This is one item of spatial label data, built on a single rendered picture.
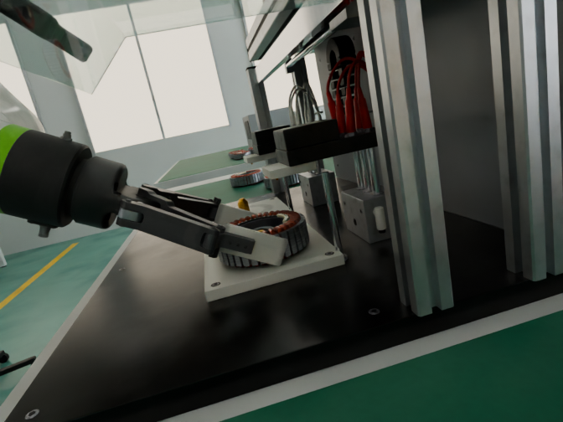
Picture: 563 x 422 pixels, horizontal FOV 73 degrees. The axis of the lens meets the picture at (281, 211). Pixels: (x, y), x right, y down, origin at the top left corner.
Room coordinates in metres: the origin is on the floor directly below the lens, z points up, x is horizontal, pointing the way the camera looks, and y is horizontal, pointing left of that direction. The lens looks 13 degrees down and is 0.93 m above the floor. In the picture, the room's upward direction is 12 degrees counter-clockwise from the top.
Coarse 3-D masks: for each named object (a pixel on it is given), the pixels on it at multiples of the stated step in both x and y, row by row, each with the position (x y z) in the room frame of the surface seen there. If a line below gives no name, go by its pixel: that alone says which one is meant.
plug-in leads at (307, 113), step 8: (304, 88) 0.72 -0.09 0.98; (296, 96) 0.69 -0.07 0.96; (304, 96) 0.72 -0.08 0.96; (312, 96) 0.72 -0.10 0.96; (288, 104) 0.73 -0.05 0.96; (296, 104) 0.68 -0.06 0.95; (304, 104) 0.72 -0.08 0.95; (296, 112) 0.68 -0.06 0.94; (304, 112) 0.72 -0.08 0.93; (320, 112) 0.72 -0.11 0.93; (296, 120) 0.68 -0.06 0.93; (312, 120) 0.69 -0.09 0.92; (320, 120) 0.72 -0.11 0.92
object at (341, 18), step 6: (354, 0) 0.47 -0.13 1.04; (348, 6) 0.47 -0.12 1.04; (354, 6) 0.47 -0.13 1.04; (342, 12) 0.48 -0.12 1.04; (348, 12) 0.47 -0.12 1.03; (354, 12) 0.47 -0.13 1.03; (336, 18) 0.50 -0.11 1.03; (342, 18) 0.48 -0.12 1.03; (348, 18) 0.47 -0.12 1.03; (354, 18) 0.48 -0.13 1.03; (330, 24) 0.52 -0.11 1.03; (336, 24) 0.50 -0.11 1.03; (342, 24) 0.49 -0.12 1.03; (348, 24) 0.50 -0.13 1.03; (354, 24) 0.51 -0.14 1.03; (330, 30) 0.52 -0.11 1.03; (336, 30) 0.52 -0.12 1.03
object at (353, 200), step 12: (348, 192) 0.48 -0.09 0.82; (360, 192) 0.47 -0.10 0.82; (372, 192) 0.45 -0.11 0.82; (384, 192) 0.44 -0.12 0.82; (348, 204) 0.48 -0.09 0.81; (360, 204) 0.43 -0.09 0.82; (372, 204) 0.43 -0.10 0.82; (384, 204) 0.43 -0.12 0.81; (348, 216) 0.48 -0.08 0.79; (360, 216) 0.44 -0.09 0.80; (372, 216) 0.43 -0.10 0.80; (348, 228) 0.49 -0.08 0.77; (360, 228) 0.44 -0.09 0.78; (372, 228) 0.42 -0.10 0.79; (372, 240) 0.42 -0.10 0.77
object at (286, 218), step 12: (252, 216) 0.48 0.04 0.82; (264, 216) 0.48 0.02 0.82; (276, 216) 0.47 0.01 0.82; (288, 216) 0.45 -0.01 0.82; (300, 216) 0.44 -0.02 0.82; (252, 228) 0.47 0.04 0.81; (264, 228) 0.45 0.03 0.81; (276, 228) 0.40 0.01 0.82; (288, 228) 0.40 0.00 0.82; (300, 228) 0.41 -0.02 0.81; (288, 240) 0.40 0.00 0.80; (300, 240) 0.41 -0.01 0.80; (288, 252) 0.39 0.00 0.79; (228, 264) 0.41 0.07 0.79; (240, 264) 0.39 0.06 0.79; (252, 264) 0.39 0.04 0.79; (264, 264) 0.39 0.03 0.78
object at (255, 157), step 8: (272, 128) 0.66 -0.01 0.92; (280, 128) 0.66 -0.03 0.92; (256, 136) 0.66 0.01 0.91; (264, 136) 0.66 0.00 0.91; (272, 136) 0.66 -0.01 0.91; (256, 144) 0.66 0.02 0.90; (264, 144) 0.66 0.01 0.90; (272, 144) 0.66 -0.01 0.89; (256, 152) 0.68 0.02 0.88; (264, 152) 0.66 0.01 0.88; (272, 152) 0.66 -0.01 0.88; (248, 160) 0.66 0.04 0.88; (256, 160) 0.66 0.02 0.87; (320, 168) 0.68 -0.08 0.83
